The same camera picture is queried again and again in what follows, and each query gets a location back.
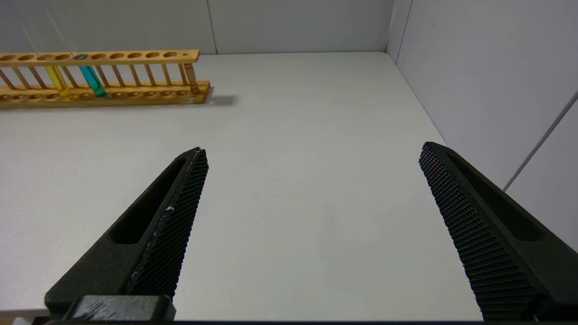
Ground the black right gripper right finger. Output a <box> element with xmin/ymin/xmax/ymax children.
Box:
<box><xmin>419</xmin><ymin>142</ymin><xmax>578</xmax><ymax>322</ymax></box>

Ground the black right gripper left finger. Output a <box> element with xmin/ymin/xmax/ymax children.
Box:
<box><xmin>44</xmin><ymin>147</ymin><xmax>209</xmax><ymax>317</ymax></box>

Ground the test tube with blue-green liquid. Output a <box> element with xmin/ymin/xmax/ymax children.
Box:
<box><xmin>45</xmin><ymin>5</ymin><xmax>109</xmax><ymax>98</ymax></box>

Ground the test tube with yellow liquid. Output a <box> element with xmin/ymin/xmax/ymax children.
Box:
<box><xmin>16</xmin><ymin>5</ymin><xmax>73</xmax><ymax>100</ymax></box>

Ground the wooden test tube rack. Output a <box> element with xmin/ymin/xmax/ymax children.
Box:
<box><xmin>0</xmin><ymin>49</ymin><xmax>211</xmax><ymax>109</ymax></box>

